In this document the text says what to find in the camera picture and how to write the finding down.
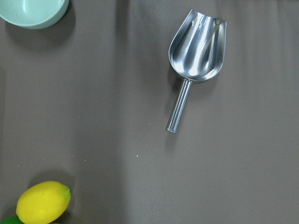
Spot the steel ice scoop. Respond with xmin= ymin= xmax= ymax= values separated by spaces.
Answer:
xmin=166 ymin=9 xmax=227 ymax=133

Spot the whole yellow lemon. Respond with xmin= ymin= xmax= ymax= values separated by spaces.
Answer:
xmin=16 ymin=181 xmax=71 ymax=224

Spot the mint green bowl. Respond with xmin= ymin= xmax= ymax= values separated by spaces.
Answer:
xmin=0 ymin=0 xmax=69 ymax=29

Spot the green lime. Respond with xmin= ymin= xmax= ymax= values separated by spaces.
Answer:
xmin=0 ymin=216 xmax=23 ymax=224

